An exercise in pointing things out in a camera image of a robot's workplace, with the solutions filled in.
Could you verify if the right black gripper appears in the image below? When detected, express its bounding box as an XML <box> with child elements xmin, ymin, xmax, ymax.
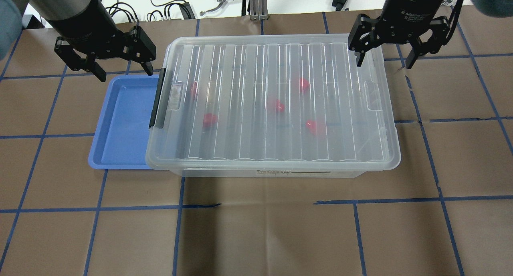
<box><xmin>348</xmin><ymin>0</ymin><xmax>450</xmax><ymax>69</ymax></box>

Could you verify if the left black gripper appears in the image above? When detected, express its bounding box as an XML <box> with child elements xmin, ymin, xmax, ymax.
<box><xmin>51</xmin><ymin>0</ymin><xmax>156</xmax><ymax>82</ymax></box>

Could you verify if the clear ribbed box lid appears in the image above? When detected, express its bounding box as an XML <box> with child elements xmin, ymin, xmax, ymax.
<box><xmin>145</xmin><ymin>34</ymin><xmax>401</xmax><ymax>170</ymax></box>

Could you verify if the red block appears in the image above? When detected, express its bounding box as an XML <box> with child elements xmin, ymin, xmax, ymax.
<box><xmin>203</xmin><ymin>113</ymin><xmax>218</xmax><ymax>129</ymax></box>
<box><xmin>190</xmin><ymin>81</ymin><xmax>198</xmax><ymax>99</ymax></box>
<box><xmin>297</xmin><ymin>77</ymin><xmax>310</xmax><ymax>94</ymax></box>
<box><xmin>267</xmin><ymin>99</ymin><xmax>285</xmax><ymax>113</ymax></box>
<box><xmin>305</xmin><ymin>119</ymin><xmax>327</xmax><ymax>137</ymax></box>

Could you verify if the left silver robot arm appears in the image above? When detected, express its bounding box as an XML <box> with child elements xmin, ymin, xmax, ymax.
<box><xmin>30</xmin><ymin>0</ymin><xmax>156</xmax><ymax>81</ymax></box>

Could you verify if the blue plastic tray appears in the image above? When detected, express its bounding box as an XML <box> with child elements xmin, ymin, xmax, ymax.
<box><xmin>88</xmin><ymin>75</ymin><xmax>158</xmax><ymax>170</ymax></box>

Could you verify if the red block under lid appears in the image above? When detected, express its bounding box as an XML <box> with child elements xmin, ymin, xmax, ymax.
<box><xmin>297</xmin><ymin>77</ymin><xmax>310</xmax><ymax>94</ymax></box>
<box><xmin>305</xmin><ymin>119</ymin><xmax>327</xmax><ymax>137</ymax></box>
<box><xmin>267</xmin><ymin>99</ymin><xmax>285</xmax><ymax>113</ymax></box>

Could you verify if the clear plastic storage box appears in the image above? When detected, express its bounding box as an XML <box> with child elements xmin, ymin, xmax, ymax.
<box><xmin>145</xmin><ymin>35</ymin><xmax>401</xmax><ymax>178</ymax></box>

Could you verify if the black power adapter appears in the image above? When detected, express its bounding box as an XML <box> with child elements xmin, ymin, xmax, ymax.
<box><xmin>178</xmin><ymin>2</ymin><xmax>196</xmax><ymax>19</ymax></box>

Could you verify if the aluminium frame post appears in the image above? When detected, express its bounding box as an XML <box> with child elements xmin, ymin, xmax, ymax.
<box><xmin>249</xmin><ymin>0</ymin><xmax>269</xmax><ymax>20</ymax></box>

